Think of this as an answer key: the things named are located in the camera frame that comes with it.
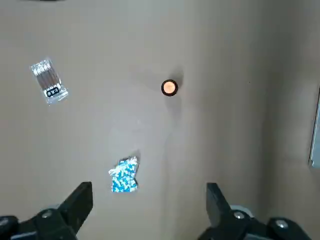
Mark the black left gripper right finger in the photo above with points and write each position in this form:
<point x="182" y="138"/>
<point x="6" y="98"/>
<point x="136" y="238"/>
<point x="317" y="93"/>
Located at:
<point x="217" y="205"/>

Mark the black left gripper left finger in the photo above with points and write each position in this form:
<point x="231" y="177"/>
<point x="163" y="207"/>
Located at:
<point x="75" y="207"/>

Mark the silver aluminium medicine case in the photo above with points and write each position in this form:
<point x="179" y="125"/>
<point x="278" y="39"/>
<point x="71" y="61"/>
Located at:
<point x="315" y="130"/>

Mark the blue white capsule packet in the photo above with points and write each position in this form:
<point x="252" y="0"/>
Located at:
<point x="125" y="177"/>

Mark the brown bottle orange cap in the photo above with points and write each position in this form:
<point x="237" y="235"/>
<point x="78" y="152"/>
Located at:
<point x="170" y="87"/>

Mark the clear packet brown sticks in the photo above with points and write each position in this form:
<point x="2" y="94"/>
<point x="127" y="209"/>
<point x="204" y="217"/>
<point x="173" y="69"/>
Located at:
<point x="50" y="82"/>

